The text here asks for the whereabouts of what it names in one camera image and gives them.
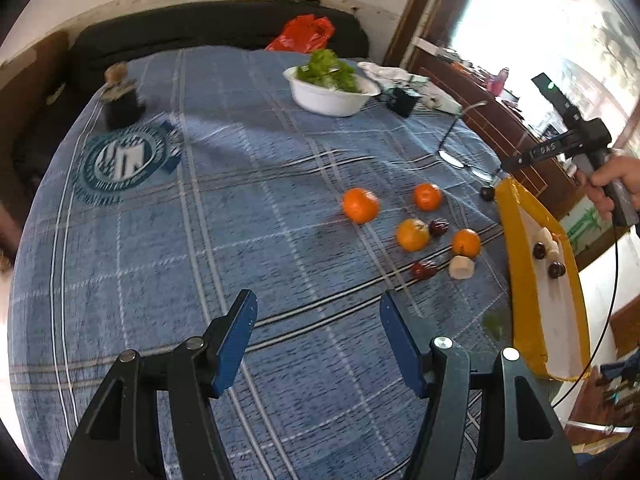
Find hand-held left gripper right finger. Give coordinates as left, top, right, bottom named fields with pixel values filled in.
left=379, top=290, right=586, bottom=480

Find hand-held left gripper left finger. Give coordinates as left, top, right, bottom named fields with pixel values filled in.
left=59, top=289, right=258, bottom=480

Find green lettuce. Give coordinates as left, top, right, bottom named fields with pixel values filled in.
left=295, top=49, right=362, bottom=93

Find black jar with cork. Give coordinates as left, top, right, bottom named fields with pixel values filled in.
left=101, top=61, right=146, bottom=131

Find white cloth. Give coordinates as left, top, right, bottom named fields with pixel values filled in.
left=357, top=60, right=463, bottom=113

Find white bowl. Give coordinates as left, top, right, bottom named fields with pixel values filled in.
left=283, top=62, right=382, bottom=118

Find person's right hand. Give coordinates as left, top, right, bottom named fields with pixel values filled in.
left=574, top=154, right=640, bottom=221

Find yellow tray with white inside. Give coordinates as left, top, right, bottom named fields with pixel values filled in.
left=494, top=176, right=593, bottom=382

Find black cushion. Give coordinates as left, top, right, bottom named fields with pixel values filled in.
left=70, top=0, right=370, bottom=78

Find eyeglasses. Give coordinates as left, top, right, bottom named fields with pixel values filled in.
left=437, top=101, right=503, bottom=183

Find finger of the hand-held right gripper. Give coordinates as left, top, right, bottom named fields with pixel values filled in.
left=500, top=132, right=576, bottom=175

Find red plastic bag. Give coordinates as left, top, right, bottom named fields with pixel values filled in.
left=265, top=15, right=335, bottom=53

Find blue plaid blanket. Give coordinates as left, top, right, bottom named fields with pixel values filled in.
left=7, top=45, right=561, bottom=480

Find black box device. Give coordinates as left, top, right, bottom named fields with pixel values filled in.
left=387, top=87, right=421, bottom=118

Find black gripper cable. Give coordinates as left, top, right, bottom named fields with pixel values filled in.
left=550, top=222, right=623, bottom=408

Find yellowish orange tangerine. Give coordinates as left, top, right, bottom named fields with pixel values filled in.
left=396, top=218, right=431, bottom=253

